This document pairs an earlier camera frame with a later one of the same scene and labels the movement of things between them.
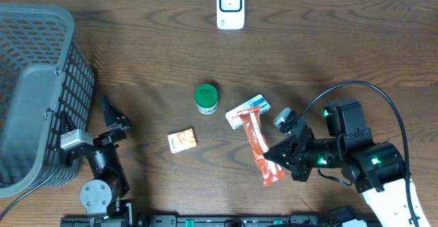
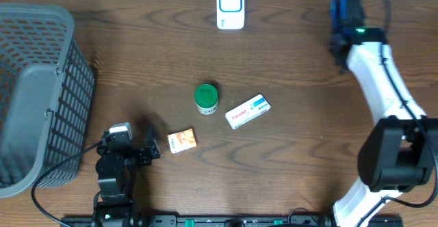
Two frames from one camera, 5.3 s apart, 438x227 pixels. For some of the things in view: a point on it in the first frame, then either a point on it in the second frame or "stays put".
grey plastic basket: (43, 72) stays put
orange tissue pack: (182, 141) stays put
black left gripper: (111, 138) to (144, 158)
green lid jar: (206, 98) stays put
